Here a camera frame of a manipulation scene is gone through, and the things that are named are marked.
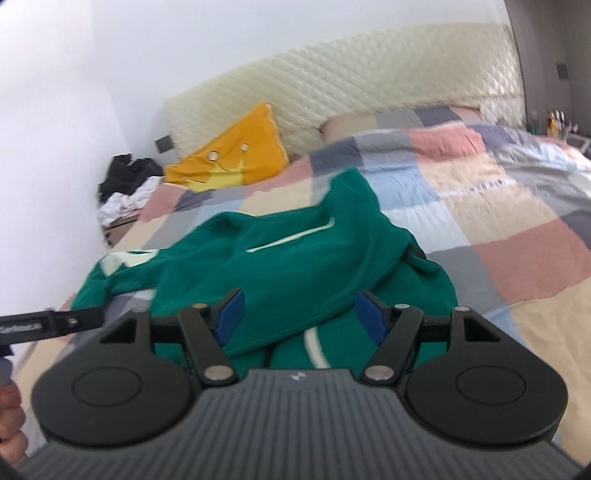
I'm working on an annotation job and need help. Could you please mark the green and white sweatshirt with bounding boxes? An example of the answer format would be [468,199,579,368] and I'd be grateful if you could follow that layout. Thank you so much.
[73,169,457,374]

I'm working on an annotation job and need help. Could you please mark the white clothes pile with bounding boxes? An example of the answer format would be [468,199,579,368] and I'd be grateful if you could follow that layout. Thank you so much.
[97,176,162,227]

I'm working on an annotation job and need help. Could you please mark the black clothes pile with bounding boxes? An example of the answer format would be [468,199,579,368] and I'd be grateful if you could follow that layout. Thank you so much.
[97,154,164,204]

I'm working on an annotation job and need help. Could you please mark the person's left hand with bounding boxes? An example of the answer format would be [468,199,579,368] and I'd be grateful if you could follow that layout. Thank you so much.
[0,381,28,466]

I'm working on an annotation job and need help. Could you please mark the brown wooden nightstand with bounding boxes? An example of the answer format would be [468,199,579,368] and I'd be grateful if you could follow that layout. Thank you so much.
[101,215,139,247]

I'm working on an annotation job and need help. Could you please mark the patchwork checked duvet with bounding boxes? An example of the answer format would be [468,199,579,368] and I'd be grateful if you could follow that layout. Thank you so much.
[13,105,591,458]

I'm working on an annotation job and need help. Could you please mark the yellow crown cushion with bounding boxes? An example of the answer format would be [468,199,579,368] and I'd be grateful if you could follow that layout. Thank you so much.
[164,102,288,192]

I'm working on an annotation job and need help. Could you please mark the patchwork pillow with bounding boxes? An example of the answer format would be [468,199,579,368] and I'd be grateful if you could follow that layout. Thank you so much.
[320,105,484,144]

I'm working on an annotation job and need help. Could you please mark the white tablet device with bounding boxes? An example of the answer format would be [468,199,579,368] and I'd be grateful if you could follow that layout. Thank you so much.
[565,134,591,155]

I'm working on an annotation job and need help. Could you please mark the orange bottle on nightstand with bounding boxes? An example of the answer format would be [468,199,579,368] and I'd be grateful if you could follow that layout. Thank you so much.
[547,112,559,138]

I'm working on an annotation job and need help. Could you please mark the cream quilted headboard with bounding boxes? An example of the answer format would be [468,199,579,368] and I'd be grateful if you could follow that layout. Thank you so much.
[164,23,526,157]

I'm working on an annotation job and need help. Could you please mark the dark wall socket left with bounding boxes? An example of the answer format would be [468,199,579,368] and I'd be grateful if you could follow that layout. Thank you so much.
[155,135,174,154]

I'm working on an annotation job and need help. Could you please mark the dark wall switch in niche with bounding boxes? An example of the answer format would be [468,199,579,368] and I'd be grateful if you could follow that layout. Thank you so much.
[556,62,569,81]

